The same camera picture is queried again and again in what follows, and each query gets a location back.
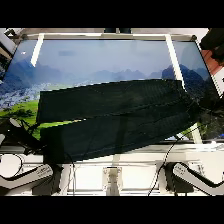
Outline black garment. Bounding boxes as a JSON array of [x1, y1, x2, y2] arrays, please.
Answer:
[[199, 28, 224, 65]]

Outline black cable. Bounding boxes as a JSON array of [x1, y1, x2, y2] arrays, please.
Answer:
[[62, 151, 78, 197], [147, 126, 201, 197]]

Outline black jeans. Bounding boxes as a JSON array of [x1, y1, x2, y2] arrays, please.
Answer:
[[35, 78, 205, 164]]

